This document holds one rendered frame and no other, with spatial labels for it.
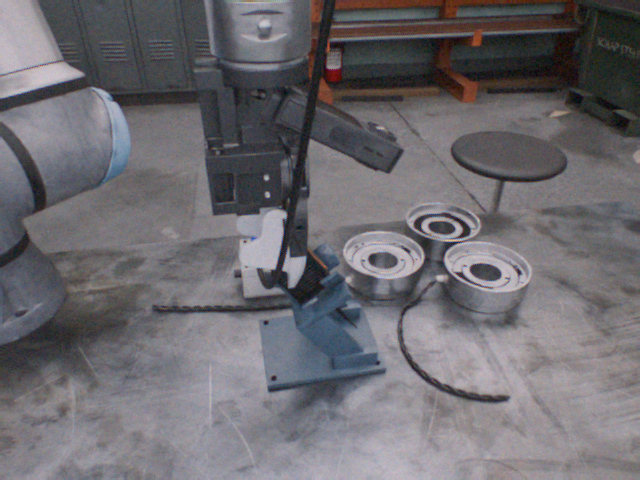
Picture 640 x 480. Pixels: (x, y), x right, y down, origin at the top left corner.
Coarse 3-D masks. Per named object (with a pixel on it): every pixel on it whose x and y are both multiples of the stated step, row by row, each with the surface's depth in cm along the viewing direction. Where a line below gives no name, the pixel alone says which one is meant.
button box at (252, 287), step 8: (240, 240) 65; (248, 240) 65; (240, 248) 64; (240, 272) 64; (248, 272) 60; (256, 272) 61; (248, 280) 61; (256, 280) 61; (248, 288) 62; (256, 288) 62; (264, 288) 62; (272, 288) 62; (248, 296) 62; (256, 296) 63
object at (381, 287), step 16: (352, 240) 66; (368, 240) 68; (384, 240) 68; (400, 240) 68; (352, 256) 65; (368, 256) 65; (384, 256) 67; (400, 256) 65; (416, 256) 65; (352, 272) 62; (384, 272) 62; (416, 272) 61; (368, 288) 61; (384, 288) 60; (400, 288) 61
